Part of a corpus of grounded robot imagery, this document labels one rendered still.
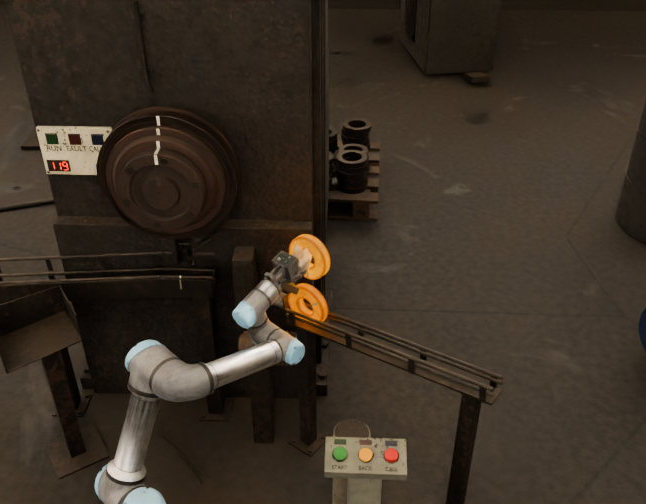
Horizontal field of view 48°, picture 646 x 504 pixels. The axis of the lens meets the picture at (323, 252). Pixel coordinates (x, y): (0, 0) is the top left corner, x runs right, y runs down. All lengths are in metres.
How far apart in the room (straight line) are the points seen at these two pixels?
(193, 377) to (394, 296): 1.91
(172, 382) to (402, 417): 1.36
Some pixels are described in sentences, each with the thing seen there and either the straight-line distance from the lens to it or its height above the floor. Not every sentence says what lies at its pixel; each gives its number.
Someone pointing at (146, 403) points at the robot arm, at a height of 0.78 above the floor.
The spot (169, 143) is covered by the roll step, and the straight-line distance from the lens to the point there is 2.39.
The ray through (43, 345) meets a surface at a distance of 2.72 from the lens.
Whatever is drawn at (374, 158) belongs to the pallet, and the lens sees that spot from 4.75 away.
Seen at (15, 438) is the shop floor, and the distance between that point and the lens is 3.29.
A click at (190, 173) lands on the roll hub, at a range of 2.37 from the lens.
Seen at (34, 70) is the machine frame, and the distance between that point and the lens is 2.64.
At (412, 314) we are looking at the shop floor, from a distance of 3.64.
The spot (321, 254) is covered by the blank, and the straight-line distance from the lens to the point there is 2.36.
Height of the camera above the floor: 2.28
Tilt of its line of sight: 34 degrees down
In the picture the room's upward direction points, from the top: straight up
